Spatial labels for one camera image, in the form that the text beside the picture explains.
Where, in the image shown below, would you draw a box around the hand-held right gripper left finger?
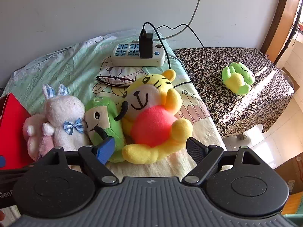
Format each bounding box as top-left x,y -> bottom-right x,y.
38,137 -> 119,186

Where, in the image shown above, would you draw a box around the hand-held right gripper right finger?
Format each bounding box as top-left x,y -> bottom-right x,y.
182,138 -> 264,186

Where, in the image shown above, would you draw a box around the green plush toy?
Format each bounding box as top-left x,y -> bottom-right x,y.
85,96 -> 127,163

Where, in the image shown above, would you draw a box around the red cardboard box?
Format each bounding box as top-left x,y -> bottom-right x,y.
0,93 -> 32,169

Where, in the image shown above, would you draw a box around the yellow bear plush toy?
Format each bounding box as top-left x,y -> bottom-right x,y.
121,69 -> 193,165

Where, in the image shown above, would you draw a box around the white rabbit plush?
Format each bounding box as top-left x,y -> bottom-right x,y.
42,84 -> 90,152

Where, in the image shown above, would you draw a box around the pink plush toy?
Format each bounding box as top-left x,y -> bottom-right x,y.
22,113 -> 56,161

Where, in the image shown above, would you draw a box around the patterned brown tablecloth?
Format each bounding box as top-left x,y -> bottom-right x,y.
174,47 -> 295,139

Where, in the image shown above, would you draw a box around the black eyeglasses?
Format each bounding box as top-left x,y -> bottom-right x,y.
96,75 -> 135,87

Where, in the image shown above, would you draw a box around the green frog plush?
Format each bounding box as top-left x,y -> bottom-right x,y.
221,61 -> 255,96

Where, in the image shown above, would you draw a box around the white power strip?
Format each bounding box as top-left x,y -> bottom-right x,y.
111,41 -> 166,67

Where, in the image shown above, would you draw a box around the printed bed sheet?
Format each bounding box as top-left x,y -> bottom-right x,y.
5,30 -> 224,178

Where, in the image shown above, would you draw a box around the brown cardboard box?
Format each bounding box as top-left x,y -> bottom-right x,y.
273,155 -> 303,194

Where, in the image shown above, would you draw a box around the black charger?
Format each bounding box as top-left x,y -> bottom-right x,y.
139,30 -> 154,59

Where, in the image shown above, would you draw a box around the colourful floor mat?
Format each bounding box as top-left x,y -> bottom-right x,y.
283,191 -> 303,227

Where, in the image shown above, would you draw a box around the black charger cable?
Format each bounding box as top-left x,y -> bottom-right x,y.
143,22 -> 208,88

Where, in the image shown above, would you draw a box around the power strip cable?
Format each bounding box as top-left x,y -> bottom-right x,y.
151,0 -> 203,40

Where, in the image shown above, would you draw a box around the wooden door frame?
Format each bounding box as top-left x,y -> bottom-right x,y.
260,0 -> 299,64

